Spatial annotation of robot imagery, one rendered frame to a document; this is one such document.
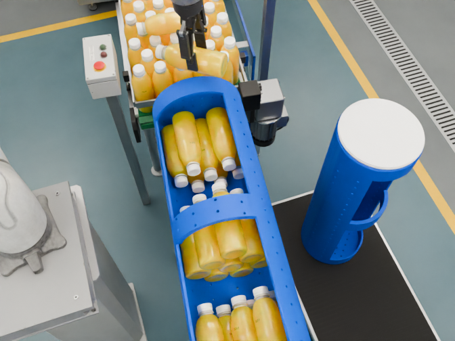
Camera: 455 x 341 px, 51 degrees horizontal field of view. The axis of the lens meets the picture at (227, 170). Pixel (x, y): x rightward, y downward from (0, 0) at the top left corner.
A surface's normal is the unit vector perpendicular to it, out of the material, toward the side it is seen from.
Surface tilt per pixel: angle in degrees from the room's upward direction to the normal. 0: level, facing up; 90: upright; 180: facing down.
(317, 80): 0
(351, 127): 0
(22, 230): 87
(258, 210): 37
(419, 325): 0
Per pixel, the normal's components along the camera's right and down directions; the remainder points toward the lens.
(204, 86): 0.17, -0.53
